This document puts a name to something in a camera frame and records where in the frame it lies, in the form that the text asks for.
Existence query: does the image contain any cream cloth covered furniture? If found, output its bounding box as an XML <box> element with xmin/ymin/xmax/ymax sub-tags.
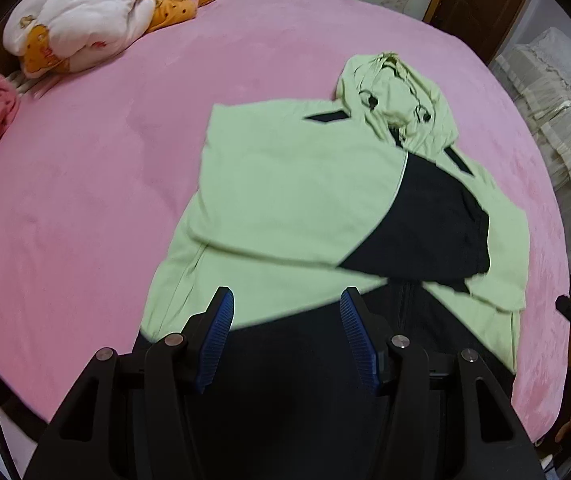
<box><xmin>495</xmin><ymin>42</ymin><xmax>571</xmax><ymax>276</ymax></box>

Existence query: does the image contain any white lace cover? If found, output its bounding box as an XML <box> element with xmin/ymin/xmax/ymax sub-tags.
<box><xmin>508</xmin><ymin>27</ymin><xmax>571</xmax><ymax>111</ymax></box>

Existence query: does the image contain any dark wooden door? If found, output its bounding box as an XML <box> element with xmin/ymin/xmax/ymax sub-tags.
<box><xmin>425</xmin><ymin>0</ymin><xmax>536</xmax><ymax>66</ymax></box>

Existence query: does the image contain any pink bed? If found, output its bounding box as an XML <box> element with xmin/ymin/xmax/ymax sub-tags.
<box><xmin>0</xmin><ymin>0</ymin><xmax>571</xmax><ymax>446</ymax></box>

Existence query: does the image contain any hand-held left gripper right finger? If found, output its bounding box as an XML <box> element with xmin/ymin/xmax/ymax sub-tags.
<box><xmin>340</xmin><ymin>287</ymin><xmax>546</xmax><ymax>480</ymax></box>

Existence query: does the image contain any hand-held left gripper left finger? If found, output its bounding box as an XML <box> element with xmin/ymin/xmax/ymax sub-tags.
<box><xmin>24</xmin><ymin>286</ymin><xmax>235</xmax><ymax>480</ymax></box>

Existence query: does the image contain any green and black hooded jacket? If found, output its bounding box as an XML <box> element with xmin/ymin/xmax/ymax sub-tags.
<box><xmin>138</xmin><ymin>51</ymin><xmax>531</xmax><ymax>386</ymax></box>

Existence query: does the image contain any floral pink and white quilt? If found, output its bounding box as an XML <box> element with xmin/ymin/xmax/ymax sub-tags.
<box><xmin>4</xmin><ymin>0</ymin><xmax>226</xmax><ymax>79</ymax></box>

